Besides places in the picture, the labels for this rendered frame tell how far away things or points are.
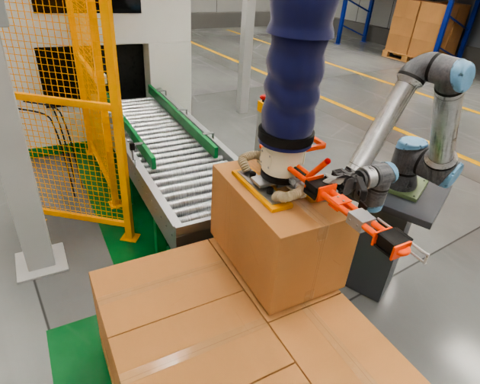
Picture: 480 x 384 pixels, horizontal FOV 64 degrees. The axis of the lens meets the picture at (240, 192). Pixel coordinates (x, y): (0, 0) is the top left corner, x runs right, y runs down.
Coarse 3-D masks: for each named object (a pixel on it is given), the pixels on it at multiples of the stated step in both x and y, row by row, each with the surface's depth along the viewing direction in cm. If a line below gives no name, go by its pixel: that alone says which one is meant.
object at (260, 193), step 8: (240, 176) 169; (248, 176) 169; (248, 184) 164; (256, 192) 159; (264, 192) 158; (272, 192) 157; (264, 200) 154; (272, 200) 153; (272, 208) 150; (280, 208) 151; (288, 208) 153
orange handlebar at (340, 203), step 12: (324, 144) 175; (288, 168) 154; (300, 168) 154; (300, 180) 149; (324, 192) 139; (336, 192) 139; (336, 204) 133; (348, 204) 134; (372, 228) 122; (384, 228) 122; (408, 252) 114
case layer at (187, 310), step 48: (96, 288) 169; (144, 288) 171; (192, 288) 173; (240, 288) 174; (144, 336) 150; (192, 336) 151; (240, 336) 153; (288, 336) 154; (336, 336) 155; (384, 336) 157
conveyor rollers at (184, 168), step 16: (128, 112) 349; (144, 112) 353; (160, 112) 354; (144, 128) 322; (160, 128) 329; (176, 128) 326; (160, 144) 297; (176, 144) 302; (192, 144) 300; (144, 160) 276; (160, 160) 274; (176, 160) 278; (192, 160) 277; (208, 160) 281; (160, 176) 257; (176, 176) 256; (192, 176) 259; (208, 176) 264; (176, 192) 239; (192, 192) 242; (208, 192) 249; (176, 208) 232; (192, 208) 226; (208, 208) 231
